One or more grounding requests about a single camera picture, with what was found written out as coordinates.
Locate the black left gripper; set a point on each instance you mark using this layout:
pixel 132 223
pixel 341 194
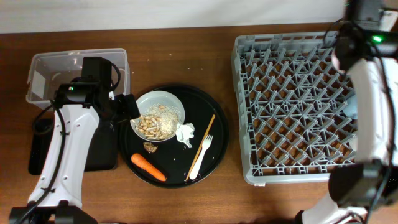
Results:
pixel 129 110

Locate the pile of rice and nutshells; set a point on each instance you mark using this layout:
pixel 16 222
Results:
pixel 159 122

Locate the white tissue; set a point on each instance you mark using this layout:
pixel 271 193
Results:
pixel 184 133

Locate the light blue cup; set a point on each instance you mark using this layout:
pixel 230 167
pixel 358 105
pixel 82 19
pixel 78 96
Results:
pixel 351 109

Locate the wooden chopstick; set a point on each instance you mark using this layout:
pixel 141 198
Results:
pixel 200 146

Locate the white plastic fork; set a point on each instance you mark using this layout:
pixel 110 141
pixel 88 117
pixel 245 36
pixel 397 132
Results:
pixel 205 146

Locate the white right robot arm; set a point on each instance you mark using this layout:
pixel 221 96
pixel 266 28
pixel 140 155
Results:
pixel 354 192

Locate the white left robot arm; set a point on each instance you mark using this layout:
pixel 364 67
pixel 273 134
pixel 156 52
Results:
pixel 85 119

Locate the black rectangular waste tray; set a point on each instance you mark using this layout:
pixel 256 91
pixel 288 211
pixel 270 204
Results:
pixel 102 154

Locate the clear plastic waste bin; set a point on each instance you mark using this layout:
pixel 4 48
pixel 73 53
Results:
pixel 62 67

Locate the grey dishwasher rack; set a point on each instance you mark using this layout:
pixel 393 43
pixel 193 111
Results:
pixel 291 102

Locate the brown walnut shell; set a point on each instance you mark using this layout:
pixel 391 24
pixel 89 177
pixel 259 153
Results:
pixel 149 147

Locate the orange carrot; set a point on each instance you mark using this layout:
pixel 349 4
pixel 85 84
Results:
pixel 142 163

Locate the round black serving tray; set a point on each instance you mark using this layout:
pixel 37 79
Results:
pixel 173 158

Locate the white label on bin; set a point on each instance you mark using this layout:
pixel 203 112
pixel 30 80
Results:
pixel 38 84

